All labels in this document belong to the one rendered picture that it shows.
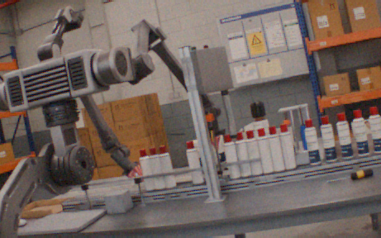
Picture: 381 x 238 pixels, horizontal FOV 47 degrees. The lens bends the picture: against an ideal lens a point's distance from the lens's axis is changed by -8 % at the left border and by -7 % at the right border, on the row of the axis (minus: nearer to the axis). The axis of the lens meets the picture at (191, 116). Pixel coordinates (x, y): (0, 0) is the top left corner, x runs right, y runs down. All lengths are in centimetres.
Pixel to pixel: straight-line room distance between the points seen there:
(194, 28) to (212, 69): 478
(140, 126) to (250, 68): 181
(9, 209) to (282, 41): 526
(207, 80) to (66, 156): 69
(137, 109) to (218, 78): 355
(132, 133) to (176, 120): 147
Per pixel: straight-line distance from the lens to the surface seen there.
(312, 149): 208
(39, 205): 284
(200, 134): 201
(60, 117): 168
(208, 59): 200
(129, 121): 555
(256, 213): 172
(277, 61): 637
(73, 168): 167
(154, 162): 225
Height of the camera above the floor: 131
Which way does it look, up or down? 3 degrees down
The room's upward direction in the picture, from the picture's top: 12 degrees counter-clockwise
